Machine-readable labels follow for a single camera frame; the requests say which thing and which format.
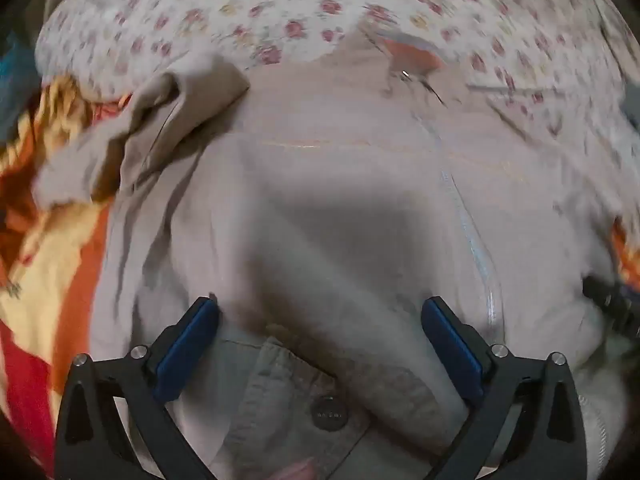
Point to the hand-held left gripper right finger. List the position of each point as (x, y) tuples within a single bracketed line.
[(452, 347)]

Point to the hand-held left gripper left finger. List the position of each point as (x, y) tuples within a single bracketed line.
[(186, 347)]

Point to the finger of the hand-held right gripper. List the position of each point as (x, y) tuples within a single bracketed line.
[(612, 305)]

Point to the beige jacket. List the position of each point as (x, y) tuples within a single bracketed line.
[(320, 200)]

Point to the teal grey cloth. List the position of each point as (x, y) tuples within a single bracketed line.
[(17, 90)]

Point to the floral bedsheet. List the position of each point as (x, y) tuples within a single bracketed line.
[(300, 5)]

